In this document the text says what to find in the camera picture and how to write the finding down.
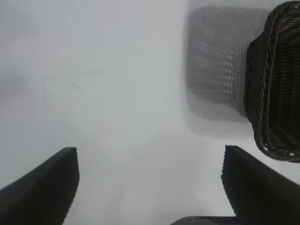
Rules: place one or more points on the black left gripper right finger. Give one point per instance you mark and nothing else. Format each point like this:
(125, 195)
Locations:
(257, 194)

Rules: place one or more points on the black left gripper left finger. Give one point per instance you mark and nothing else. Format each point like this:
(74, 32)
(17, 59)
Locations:
(42, 192)

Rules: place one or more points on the dark brown wicker basket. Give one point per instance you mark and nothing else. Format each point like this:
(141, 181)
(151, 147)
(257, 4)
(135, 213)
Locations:
(281, 82)

